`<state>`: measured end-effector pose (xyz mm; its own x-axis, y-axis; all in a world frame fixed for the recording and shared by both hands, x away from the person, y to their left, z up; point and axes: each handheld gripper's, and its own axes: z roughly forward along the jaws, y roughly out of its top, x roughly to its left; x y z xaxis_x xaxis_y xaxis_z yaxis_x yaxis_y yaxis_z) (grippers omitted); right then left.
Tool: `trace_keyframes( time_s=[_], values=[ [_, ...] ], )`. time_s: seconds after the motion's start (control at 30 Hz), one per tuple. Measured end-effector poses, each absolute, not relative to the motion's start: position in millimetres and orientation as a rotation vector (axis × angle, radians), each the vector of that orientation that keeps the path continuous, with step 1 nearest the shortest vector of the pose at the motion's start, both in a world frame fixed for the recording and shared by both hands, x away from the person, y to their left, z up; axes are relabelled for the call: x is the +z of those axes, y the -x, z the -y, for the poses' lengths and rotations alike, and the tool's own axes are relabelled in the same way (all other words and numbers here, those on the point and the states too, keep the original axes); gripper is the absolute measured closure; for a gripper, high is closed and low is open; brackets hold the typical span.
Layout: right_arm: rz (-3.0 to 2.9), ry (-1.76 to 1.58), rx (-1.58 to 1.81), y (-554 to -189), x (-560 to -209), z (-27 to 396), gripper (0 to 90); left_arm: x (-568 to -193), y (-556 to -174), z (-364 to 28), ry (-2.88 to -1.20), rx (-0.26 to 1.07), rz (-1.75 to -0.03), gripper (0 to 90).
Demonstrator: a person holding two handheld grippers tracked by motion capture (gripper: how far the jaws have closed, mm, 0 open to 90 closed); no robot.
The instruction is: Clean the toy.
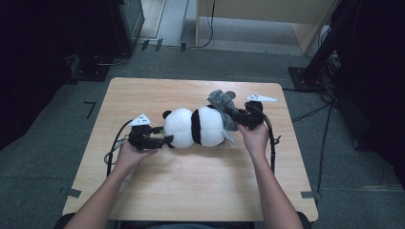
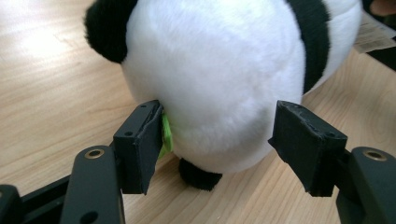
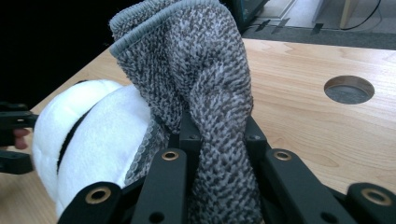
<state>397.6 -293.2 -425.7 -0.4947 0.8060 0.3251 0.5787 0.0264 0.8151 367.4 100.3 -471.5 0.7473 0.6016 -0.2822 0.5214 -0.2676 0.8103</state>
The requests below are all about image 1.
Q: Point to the black metal stand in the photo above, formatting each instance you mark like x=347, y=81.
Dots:
x=321, y=54

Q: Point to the person's left hand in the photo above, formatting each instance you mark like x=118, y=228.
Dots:
x=133, y=157

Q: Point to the dark curtain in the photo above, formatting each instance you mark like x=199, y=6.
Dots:
x=28, y=63
x=375, y=79

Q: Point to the short dark floor tape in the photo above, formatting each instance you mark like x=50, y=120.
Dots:
x=183, y=47
x=158, y=44

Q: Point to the black and white panda plush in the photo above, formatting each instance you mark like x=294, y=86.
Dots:
x=181, y=127

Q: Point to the dark round table grommet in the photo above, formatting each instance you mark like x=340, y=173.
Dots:
x=232, y=94

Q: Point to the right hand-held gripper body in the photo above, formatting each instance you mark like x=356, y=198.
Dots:
x=253, y=116

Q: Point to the grey speckled knitted cloth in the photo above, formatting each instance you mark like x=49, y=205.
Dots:
x=223, y=101

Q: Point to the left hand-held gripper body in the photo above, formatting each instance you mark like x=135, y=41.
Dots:
x=141, y=136

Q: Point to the black angled floor tape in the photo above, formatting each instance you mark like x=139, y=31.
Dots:
x=90, y=106

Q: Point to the black equipment cabinet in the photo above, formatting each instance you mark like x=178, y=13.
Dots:
x=127, y=22

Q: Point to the black chair armrest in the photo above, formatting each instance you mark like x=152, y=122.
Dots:
x=62, y=222
x=305, y=221

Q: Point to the black stand base plate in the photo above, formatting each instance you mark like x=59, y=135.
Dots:
x=90, y=73

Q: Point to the person's grey clothing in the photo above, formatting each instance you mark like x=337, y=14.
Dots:
x=191, y=226

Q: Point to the light wooden cabinet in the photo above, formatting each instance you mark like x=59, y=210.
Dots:
x=254, y=8

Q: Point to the person's right hand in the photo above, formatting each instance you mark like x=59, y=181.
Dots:
x=256, y=141

